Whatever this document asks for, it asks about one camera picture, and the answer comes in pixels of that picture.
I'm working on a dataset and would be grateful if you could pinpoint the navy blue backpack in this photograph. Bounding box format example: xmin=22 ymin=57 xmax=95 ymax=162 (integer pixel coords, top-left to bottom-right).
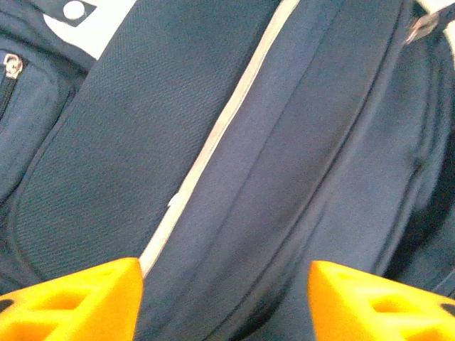
xmin=0 ymin=0 xmax=455 ymax=341

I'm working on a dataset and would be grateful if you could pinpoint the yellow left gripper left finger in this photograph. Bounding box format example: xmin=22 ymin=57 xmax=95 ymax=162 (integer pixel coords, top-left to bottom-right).
xmin=0 ymin=257 xmax=144 ymax=341

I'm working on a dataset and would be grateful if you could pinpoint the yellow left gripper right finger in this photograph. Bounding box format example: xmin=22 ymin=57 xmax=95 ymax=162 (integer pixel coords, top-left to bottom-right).
xmin=307 ymin=260 xmax=455 ymax=341

